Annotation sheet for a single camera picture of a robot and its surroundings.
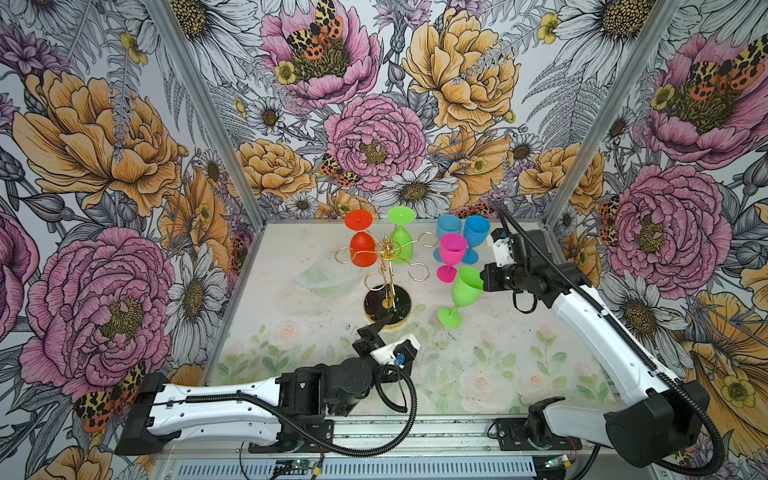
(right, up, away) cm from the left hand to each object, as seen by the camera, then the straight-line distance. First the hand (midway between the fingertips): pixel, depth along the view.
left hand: (395, 334), depth 67 cm
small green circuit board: (-23, -31, +4) cm, 39 cm away
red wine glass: (-9, +18, +20) cm, 29 cm away
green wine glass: (+2, +28, +14) cm, 31 cm away
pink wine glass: (+18, +18, +27) cm, 37 cm away
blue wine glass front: (+17, +27, +34) cm, 47 cm away
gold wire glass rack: (-3, +4, +30) cm, 30 cm away
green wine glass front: (+18, +9, +8) cm, 21 cm away
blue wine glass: (+26, +24, +30) cm, 46 cm away
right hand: (+23, +10, +12) cm, 28 cm away
